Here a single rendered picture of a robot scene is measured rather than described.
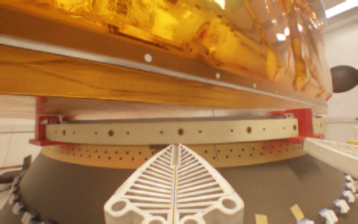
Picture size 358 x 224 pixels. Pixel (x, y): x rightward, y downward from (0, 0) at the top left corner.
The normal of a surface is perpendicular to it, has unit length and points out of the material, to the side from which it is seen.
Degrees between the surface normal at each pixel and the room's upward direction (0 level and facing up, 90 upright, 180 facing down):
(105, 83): 90
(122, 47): 90
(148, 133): 90
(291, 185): 62
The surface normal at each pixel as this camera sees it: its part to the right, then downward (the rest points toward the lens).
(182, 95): 0.55, -0.07
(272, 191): 0.18, -0.53
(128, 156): -0.15, -0.53
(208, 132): 0.07, -0.07
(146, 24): 0.44, 0.57
